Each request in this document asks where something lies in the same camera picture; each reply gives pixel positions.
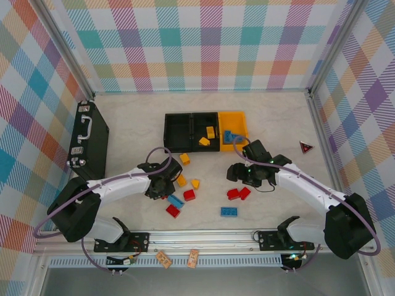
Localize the aluminium frame post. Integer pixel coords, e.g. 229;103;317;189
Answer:
307;0;370;98
36;0;96;99

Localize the power connector with wires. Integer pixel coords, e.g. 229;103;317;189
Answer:
106;255;138;266
285;251;309;263

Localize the aluminium side rail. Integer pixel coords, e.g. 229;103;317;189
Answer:
307;91;356;229

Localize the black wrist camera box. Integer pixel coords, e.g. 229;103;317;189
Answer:
163;157;184;183
242;139;270;162

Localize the thin aluminium frame rail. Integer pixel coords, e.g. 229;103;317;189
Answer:
92;89;311;95

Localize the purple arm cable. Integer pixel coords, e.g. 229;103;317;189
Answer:
33;146;173;273
233;135;382;274

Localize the orange paper ticket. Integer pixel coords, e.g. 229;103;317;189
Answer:
156;250;173;269
187;249;200;268

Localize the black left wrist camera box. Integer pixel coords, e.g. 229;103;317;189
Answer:
163;157;184;183

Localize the black plastic bin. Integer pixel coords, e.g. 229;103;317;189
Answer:
191;112;222;153
163;113;194;154

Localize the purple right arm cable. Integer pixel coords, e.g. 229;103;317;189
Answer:
233;135;382;274

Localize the wide aluminium frame rail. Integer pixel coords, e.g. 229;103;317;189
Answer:
32;229;373;256

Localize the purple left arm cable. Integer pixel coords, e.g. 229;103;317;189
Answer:
33;146;173;273

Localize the red black triangular token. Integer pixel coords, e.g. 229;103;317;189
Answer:
299;140;315;155

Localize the white slotted cable duct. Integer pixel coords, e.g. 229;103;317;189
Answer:
49;257;283;268

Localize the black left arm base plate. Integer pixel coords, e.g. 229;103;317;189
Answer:
93;231;151;253

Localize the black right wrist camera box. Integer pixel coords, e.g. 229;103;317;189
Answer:
242;139;270;162

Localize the grey metal sheet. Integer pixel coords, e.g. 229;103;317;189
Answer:
39;267;371;296

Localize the yellow plastic bin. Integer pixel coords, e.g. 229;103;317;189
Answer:
218;110;249;154

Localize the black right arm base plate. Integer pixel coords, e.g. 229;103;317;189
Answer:
257;230;315;252

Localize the black briefcase with metal handle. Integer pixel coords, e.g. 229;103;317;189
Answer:
67;99;110;187

